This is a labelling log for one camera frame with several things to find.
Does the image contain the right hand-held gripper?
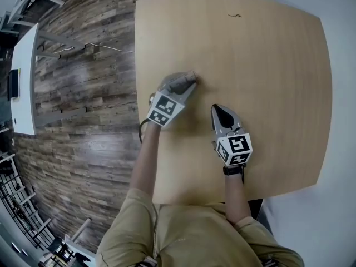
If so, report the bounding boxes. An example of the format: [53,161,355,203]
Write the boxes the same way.
[210,103,253,167]

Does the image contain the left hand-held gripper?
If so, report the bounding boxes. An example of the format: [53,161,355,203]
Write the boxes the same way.
[147,70,197,127]

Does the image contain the person's right forearm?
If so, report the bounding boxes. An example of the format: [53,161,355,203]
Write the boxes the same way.
[224,164,253,225]

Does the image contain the person's left forearm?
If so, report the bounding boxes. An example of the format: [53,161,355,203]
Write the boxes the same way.
[129,121,162,205]

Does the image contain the white side table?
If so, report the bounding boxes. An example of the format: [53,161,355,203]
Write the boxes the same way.
[10,22,40,136]

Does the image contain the black flat screen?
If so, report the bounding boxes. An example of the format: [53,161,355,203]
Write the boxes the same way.
[7,68,22,100]

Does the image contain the black wrist strap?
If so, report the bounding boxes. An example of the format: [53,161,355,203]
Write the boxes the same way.
[222,164,247,176]

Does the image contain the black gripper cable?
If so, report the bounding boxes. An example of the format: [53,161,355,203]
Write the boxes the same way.
[138,118,152,145]

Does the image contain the thin white floor cable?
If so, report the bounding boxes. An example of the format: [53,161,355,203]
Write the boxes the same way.
[52,41,136,55]

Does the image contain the white metal frame furniture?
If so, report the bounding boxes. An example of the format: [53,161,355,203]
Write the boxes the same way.
[0,0,66,36]

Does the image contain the black wire rack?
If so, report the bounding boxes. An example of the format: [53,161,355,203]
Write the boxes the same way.
[0,151,54,251]

